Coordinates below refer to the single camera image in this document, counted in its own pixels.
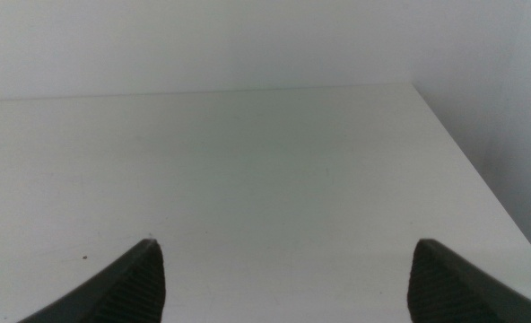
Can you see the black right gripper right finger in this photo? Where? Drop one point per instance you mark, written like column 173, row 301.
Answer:
column 445, row 296

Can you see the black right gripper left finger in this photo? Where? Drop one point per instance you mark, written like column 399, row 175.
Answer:
column 131, row 291

